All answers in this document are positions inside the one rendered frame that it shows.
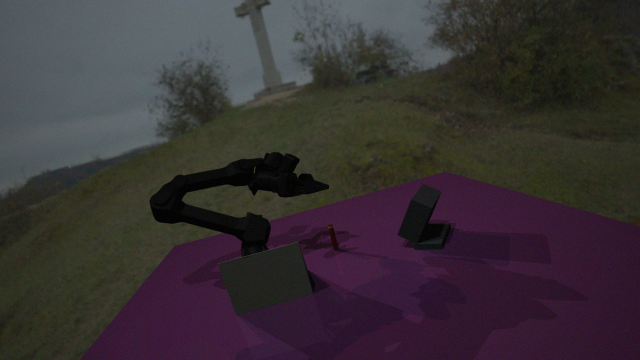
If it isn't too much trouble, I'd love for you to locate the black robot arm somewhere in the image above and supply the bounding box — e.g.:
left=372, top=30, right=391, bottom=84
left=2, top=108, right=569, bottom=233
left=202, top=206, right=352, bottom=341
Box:
left=150, top=152, right=300, bottom=257

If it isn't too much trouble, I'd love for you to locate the red peg with white band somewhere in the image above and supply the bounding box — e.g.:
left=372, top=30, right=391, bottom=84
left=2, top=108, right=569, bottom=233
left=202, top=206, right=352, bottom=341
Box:
left=327, top=224, right=339, bottom=251

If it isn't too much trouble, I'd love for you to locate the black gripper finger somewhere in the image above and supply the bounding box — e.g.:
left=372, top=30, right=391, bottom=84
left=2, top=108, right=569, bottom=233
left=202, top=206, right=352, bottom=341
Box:
left=289, top=174, right=319, bottom=197
left=307, top=174, right=329, bottom=195

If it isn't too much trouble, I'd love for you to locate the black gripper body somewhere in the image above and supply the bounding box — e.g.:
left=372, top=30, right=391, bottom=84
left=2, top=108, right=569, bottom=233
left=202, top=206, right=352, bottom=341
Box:
left=269, top=172, right=311, bottom=198

